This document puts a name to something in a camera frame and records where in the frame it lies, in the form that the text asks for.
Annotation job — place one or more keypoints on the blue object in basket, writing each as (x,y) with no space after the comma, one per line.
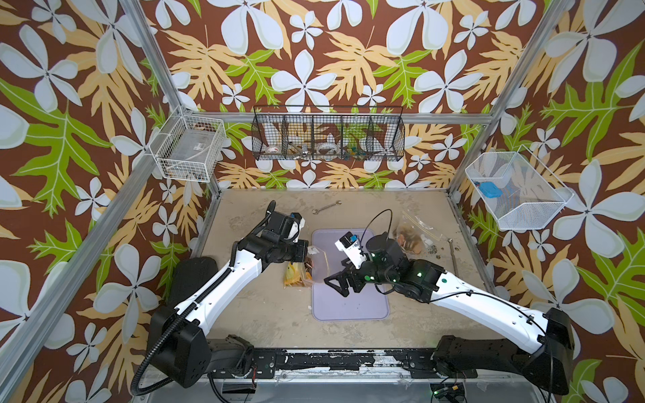
(489,189)

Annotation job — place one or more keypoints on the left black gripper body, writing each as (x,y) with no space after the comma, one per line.
(291,251)

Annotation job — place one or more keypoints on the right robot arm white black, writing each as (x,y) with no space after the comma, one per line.
(537,345)

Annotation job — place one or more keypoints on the white wire basket left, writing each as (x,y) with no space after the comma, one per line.
(187,146)

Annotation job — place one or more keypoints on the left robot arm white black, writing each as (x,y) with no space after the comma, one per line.
(178,349)

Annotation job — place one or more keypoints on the black mounting rail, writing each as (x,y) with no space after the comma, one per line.
(267,363)

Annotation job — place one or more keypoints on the metal rod tool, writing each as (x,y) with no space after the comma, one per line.
(452,248)

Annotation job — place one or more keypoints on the clear bag of cookies back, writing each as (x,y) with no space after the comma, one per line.
(416,237)

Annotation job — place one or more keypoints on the white mesh basket right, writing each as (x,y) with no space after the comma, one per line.
(532,194)

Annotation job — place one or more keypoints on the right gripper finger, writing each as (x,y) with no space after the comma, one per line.
(346,275)
(342,288)

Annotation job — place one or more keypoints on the ziploc bag with cookies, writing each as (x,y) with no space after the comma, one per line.
(300,269)

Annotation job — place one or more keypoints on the black tool case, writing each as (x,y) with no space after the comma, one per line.
(190,276)

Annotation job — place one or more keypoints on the black wire basket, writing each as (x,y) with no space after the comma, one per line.
(327,133)

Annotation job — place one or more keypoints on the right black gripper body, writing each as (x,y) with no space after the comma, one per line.
(371,273)

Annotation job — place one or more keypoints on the silver wrench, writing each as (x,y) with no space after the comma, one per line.
(316,211)

